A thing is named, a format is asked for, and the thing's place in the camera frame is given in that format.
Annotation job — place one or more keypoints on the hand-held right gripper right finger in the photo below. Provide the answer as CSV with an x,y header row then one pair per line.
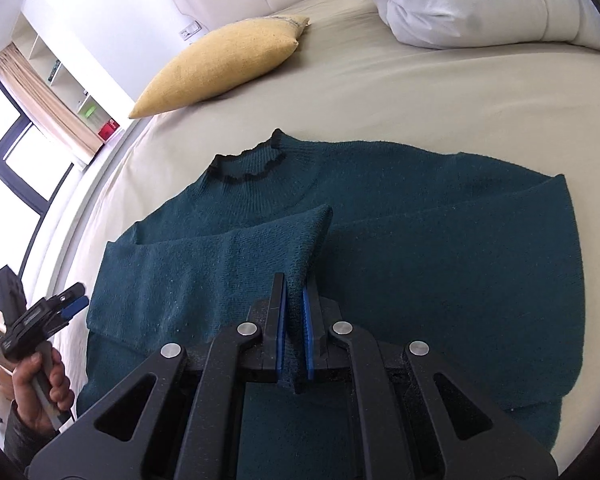
x,y
307,332

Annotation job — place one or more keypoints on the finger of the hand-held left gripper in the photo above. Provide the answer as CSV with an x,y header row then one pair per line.
x,y
70,292
76,306

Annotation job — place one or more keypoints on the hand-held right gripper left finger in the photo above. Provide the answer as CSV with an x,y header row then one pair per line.
x,y
280,332

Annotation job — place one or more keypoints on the teal knit sweater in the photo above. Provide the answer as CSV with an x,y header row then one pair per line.
x,y
430,260

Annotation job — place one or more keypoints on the person's left forearm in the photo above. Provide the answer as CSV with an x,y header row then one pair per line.
x,y
22,442

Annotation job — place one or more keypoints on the person's left hand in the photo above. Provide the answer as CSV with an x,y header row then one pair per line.
x,y
27,390

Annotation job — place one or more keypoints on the black framed window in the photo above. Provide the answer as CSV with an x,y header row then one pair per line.
x,y
10,150

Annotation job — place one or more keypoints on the red box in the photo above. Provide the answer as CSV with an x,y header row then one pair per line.
x,y
108,130

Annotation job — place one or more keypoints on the green container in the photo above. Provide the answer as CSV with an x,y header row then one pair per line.
x,y
90,111

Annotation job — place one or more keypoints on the beige curtain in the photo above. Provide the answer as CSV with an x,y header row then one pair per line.
x,y
55,105

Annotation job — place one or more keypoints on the bed with beige sheet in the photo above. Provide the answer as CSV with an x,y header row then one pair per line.
x,y
430,105

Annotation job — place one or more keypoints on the yellow pillow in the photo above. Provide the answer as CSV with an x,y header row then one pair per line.
x,y
215,67

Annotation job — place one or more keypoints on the white pillow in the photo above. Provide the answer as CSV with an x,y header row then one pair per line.
x,y
460,0

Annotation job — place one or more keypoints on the white wall shelf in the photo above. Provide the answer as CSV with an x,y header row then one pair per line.
x,y
65,72

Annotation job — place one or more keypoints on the white wall socket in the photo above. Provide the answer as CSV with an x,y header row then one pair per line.
x,y
190,30

